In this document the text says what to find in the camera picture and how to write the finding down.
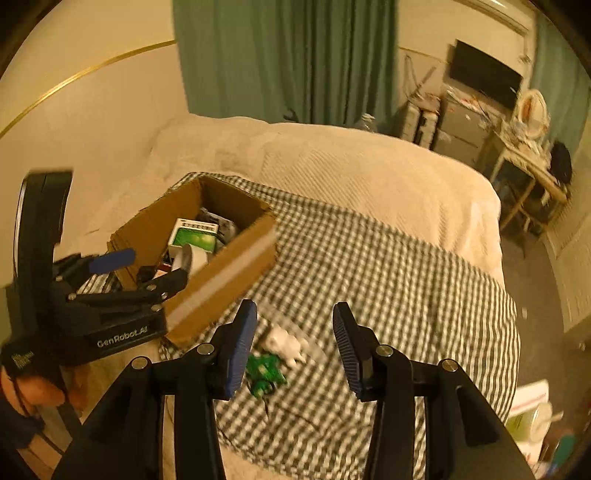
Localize green wrapper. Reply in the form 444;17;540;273
244;352;288;398

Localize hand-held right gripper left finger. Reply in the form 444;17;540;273
51;299;258;480

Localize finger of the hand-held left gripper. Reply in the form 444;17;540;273
52;248;138;290
68;270;190;311

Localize grey drawer cabinet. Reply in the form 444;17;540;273
433;89;502;165

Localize grey checkered cloth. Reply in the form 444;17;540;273
78;172;522;480

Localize cream knitted blanket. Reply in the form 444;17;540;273
69;113;504;480

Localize pale green plastic container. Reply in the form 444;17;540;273
505;401;557;462

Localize black television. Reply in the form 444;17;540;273
448;39;526;112

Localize white desk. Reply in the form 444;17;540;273
487;121;557;160

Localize thin black cable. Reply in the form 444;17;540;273
216;398;326;441

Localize black bag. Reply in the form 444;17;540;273
551;141;574;182

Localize white tape roll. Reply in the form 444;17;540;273
167;243;209;275

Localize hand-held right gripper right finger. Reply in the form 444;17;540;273
332;302;536;480

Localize green curtain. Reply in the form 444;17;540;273
172;0;400;126

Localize round white mirror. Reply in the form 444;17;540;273
514;87;552;140

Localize brown cardboard box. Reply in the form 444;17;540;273
107;174;279;349

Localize person's left hand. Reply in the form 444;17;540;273
0;337;71;417

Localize white tissue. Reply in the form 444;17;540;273
260;322;311;368

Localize green medicine box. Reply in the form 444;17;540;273
166;217;221;256

